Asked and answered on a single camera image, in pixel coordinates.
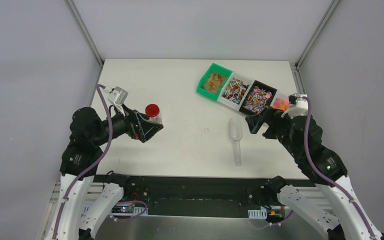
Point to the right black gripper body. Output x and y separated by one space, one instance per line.
278 128

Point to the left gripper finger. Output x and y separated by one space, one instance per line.
147 129
141 118

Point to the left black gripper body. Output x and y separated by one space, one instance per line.
136 124

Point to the red jar lid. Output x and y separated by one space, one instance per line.
152 110

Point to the clear plastic jar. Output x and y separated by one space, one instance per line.
155 117

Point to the clear plastic scoop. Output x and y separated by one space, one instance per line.
236 135

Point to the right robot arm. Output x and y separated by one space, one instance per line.
326 170

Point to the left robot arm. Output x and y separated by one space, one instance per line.
88 142

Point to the black candy bin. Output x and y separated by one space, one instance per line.
259 96

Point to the white gummy bin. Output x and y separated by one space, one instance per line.
280 101

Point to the white lollipop bin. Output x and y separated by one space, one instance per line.
234 90

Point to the green candy bin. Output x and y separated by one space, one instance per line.
212 82

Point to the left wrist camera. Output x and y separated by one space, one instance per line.
116 96

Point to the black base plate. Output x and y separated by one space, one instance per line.
199 196

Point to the aluminium frame rail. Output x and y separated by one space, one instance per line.
51 208

